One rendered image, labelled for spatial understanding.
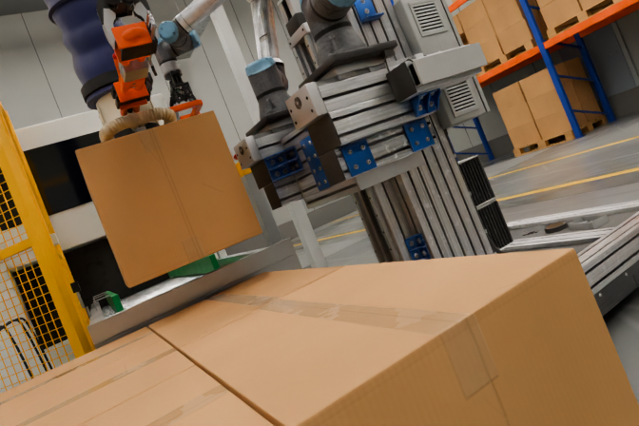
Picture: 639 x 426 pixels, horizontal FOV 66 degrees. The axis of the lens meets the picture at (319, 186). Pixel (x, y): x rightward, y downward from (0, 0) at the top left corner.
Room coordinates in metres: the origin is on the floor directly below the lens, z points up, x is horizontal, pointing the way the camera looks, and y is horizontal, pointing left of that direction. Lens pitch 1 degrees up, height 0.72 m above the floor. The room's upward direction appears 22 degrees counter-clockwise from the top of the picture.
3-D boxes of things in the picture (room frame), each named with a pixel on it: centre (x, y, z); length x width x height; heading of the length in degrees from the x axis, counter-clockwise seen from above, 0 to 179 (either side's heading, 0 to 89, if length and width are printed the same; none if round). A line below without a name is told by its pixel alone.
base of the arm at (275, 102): (1.86, 0.04, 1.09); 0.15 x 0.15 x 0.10
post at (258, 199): (2.37, 0.30, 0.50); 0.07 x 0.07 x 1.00; 27
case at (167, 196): (1.68, 0.51, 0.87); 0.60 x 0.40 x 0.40; 24
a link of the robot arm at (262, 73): (1.86, 0.04, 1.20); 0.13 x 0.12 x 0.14; 173
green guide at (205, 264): (3.12, 0.93, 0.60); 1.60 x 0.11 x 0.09; 27
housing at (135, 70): (1.26, 0.33, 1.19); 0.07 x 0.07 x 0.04; 24
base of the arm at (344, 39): (1.43, -0.20, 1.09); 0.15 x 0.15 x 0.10
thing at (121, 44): (1.13, 0.28, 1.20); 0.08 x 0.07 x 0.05; 24
